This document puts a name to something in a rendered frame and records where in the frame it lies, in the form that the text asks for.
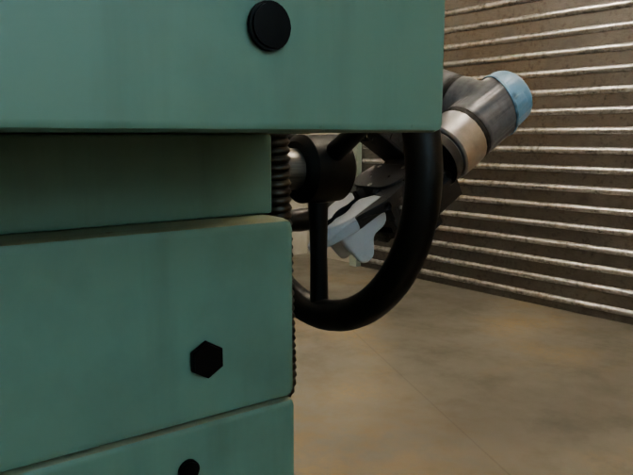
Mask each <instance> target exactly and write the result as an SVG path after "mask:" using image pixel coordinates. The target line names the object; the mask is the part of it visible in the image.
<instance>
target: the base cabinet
mask: <svg viewBox="0 0 633 475"><path fill-rule="evenodd" d="M0 475H294V404H293V402H292V400H291V398H290V397H288V396H283V397H280V398H277V399H273V400H269V401H263V402H259V403H256V404H253V405H249V406H245V407H242V408H238V409H235V410H231V411H228V412H224V413H220V414H217V415H214V416H210V417H206V418H200V419H196V420H193V421H190V422H186V423H182V424H179V425H175V426H171V427H169V428H165V429H161V430H157V431H154V432H150V433H147V434H141V435H137V436H133V437H130V438H126V439H123V440H120V441H116V442H112V443H108V444H105V445H102V446H98V447H95V448H91V449H87V450H82V451H78V452H74V453H71V454H67V455H63V456H60V457H57V458H53V459H49V460H46V461H42V462H38V463H36V464H32V465H28V466H24V467H18V468H14V469H12V470H8V471H4V472H0Z"/></svg>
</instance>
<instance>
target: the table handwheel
mask: <svg viewBox="0 0 633 475"><path fill-rule="evenodd" d="M367 134H368V133H340V134H339V135H336V134H298V135H297V134H289V136H288V137H287V138H288V139H289V140H290V143H289V144H288V145H287V146H288V147H289V149H290V152H289V153H288V155H289V156H290V158H291V159H290V160H289V161H288V163H289V165H290V166H291V168H290V169H289V172H290V173H291V176H290V177H289V180H290V182H291V185H290V186H289V187H290V189H291V193H290V194H289V196H290V197H291V198H292V199H293V200H294V201H295V202H297V203H299V204H307V203H308V209H309V233H310V291H309V290H307V289H306V288H305V287H303V286H302V285H301V284H300V283H299V282H298V281H297V280H296V279H295V278H294V280H293V281H292V282H293V284H294V287H293V288H292V289H293V290H294V293H295V294H294V296H293V298H294V300H295V301H294V303H293V304H294V306H295V310H294V311H293V312H294V313H295V318H296V319H299V320H300V321H302V322H304V323H306V324H308V325H310V326H313V327H315V328H317V329H321V330H326V331H336V332H344V331H351V330H355V329H358V328H362V327H364V326H367V325H368V324H371V323H373V322H375V321H376V320H378V319H380V318H381V317H383V316H384V315H385V314H387V313H388V312H389V311H390V310H391V309H392V308H394V307H395V306H396V305H397V304H398V303H399V302H400V300H401V299H402V298H403V297H404V296H405V294H406V293H407V292H408V291H409V289H410V288H411V286H412V285H413V283H414V281H415V279H416V278H417V276H418V274H419V272H420V271H421V269H422V267H423V265H424V263H425V260H426V258H427V256H428V253H429V250H430V246H431V244H432V240H433V237H434V234H435V230H436V225H437V222H438V217H439V212H440V206H441V200H442V190H443V172H444V169H443V146H442V137H441V130H440V129H439V130H437V131H435V132H433V133H401V134H402V139H403V149H404V166H405V176H404V193H403V201H402V208H401V213H400V218H399V222H398V229H397V232H396V235H395V238H394V241H393V244H392V246H391V249H390V251H389V253H388V255H387V257H386V259H385V260H384V262H383V264H382V266H381V268H380V269H379V271H378V272H377V274H376V275H375V276H374V278H373V279H372V280H371V281H370V282H369V283H368V284H367V285H366V286H365V287H364V288H363V289H362V290H360V291H359V292H357V293H355V294H354V295H352V296H349V297H347V298H345V299H339V300H329V294H328V258H327V242H328V202H333V201H340V200H343V199H344V198H346V197H347V196H348V195H349V193H350V191H351V189H352V187H353V184H354V181H355V178H356V173H357V163H356V158H355V154H354V153H353V151H352V149H353V148H354V147H355V146H356V145H357V144H358V143H359V142H360V141H361V140H362V139H363V138H364V137H365V136H366V135H367Z"/></svg>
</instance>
